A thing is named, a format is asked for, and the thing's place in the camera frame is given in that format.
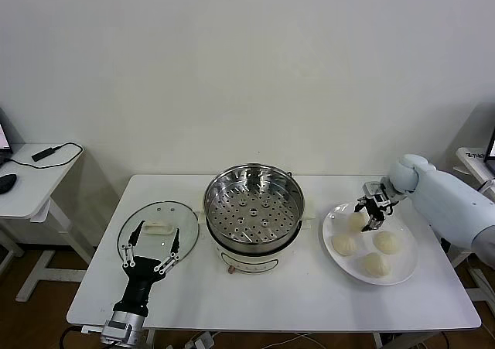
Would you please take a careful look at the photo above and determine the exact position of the white power strip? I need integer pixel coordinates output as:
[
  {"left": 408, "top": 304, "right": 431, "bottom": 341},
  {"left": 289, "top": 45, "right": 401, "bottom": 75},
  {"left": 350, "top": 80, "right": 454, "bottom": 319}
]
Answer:
[{"left": 185, "top": 331, "right": 217, "bottom": 349}]

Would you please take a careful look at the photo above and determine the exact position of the white round plate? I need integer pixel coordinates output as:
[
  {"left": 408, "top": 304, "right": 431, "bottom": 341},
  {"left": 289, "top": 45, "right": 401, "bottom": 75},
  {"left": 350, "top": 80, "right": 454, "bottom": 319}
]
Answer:
[{"left": 322, "top": 202, "right": 420, "bottom": 286}]

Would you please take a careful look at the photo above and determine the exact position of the black adapter with cable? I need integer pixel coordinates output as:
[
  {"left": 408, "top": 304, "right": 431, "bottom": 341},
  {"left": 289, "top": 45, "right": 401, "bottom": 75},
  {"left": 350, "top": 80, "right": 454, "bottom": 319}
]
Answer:
[{"left": 0, "top": 142, "right": 84, "bottom": 169}]

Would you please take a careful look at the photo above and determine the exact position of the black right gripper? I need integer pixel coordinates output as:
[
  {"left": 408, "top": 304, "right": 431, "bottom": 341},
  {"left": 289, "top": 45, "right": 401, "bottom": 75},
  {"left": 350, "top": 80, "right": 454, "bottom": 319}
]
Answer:
[{"left": 353, "top": 187, "right": 396, "bottom": 233}]

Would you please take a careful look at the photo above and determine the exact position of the black computer mouse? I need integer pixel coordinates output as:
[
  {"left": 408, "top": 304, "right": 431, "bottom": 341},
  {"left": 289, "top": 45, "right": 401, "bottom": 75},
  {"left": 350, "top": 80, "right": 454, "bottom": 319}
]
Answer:
[{"left": 0, "top": 173, "right": 19, "bottom": 195}]

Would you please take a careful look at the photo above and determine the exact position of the laptop beside black mouse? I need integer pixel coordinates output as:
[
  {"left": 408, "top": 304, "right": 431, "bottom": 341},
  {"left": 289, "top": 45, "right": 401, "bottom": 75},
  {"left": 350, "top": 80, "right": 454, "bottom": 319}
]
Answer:
[{"left": 0, "top": 107, "right": 15, "bottom": 168}]

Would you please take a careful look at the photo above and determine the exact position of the white electric cooker pot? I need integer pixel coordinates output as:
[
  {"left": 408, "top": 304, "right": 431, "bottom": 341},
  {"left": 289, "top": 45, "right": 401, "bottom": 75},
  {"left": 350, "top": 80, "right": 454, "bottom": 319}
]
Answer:
[{"left": 199, "top": 200, "right": 316, "bottom": 276}]

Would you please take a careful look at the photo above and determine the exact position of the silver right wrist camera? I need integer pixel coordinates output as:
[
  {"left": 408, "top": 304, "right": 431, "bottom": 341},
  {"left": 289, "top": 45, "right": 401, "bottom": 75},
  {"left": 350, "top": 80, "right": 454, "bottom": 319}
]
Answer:
[{"left": 361, "top": 181, "right": 387, "bottom": 200}]

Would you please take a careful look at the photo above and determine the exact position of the white steamed baozi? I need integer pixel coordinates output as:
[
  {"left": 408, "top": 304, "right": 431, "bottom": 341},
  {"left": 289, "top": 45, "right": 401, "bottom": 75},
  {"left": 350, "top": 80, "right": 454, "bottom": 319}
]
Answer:
[
  {"left": 372, "top": 231, "right": 401, "bottom": 255},
  {"left": 331, "top": 233, "right": 357, "bottom": 258},
  {"left": 347, "top": 211, "right": 367, "bottom": 234},
  {"left": 360, "top": 252, "right": 392, "bottom": 279}
]

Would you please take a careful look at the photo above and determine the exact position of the perforated steel steamer basket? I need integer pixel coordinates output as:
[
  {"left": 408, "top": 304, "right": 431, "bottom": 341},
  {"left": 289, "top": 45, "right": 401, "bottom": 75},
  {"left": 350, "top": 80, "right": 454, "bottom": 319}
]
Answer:
[{"left": 203, "top": 164, "right": 306, "bottom": 248}]

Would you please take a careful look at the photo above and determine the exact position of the white side desk with label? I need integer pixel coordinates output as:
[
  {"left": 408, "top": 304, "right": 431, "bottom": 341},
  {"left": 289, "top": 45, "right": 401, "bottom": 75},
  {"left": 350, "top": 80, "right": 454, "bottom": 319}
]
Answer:
[{"left": 450, "top": 147, "right": 495, "bottom": 299}]

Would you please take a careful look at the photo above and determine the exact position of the white side desk with mouse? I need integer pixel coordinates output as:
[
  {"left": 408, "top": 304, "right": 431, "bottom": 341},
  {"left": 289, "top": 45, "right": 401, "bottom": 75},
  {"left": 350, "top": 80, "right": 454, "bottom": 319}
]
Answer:
[{"left": 0, "top": 142, "right": 97, "bottom": 303}]

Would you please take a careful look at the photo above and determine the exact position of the round glass lid white handle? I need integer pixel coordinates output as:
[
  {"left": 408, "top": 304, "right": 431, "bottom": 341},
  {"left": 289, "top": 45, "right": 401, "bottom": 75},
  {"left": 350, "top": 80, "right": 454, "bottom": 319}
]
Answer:
[{"left": 117, "top": 200, "right": 201, "bottom": 272}]

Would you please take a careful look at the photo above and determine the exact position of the laptop on labelled desk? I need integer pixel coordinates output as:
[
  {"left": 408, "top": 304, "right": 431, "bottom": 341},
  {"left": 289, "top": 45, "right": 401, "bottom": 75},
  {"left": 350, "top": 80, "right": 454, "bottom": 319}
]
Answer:
[{"left": 485, "top": 124, "right": 495, "bottom": 176}]

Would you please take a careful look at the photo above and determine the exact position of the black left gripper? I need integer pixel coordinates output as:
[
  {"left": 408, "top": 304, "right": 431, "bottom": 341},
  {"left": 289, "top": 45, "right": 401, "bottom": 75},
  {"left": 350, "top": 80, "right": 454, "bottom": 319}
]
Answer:
[{"left": 113, "top": 220, "right": 182, "bottom": 316}]

